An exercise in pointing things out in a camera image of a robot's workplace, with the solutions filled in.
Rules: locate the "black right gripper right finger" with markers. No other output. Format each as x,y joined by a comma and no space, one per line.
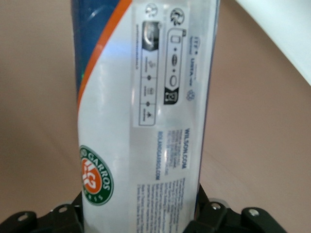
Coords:
243,222

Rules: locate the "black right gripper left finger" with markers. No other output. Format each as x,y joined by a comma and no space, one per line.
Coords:
48,221

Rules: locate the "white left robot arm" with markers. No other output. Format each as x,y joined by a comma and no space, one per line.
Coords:
286,29

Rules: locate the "white blue tennis ball can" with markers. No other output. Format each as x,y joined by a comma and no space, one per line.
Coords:
145,121

